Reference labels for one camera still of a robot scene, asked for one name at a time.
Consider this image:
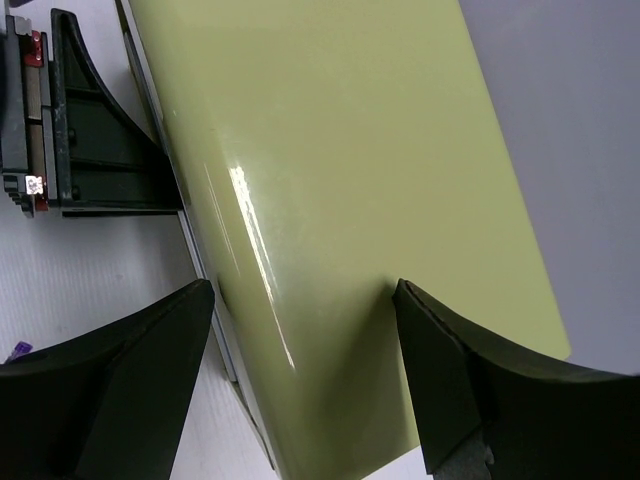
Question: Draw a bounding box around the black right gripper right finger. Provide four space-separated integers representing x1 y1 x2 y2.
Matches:
393 280 639 479

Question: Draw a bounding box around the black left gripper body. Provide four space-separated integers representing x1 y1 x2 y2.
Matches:
1 13 50 217

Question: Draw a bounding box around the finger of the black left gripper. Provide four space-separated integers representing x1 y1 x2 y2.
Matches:
50 9 181 216

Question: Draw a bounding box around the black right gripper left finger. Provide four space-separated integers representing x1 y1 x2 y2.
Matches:
1 280 215 479

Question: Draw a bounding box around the green metal drawer chest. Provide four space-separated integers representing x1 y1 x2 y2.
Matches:
125 1 571 479

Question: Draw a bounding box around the purple gel pen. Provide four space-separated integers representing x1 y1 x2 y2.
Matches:
5 341 33 364

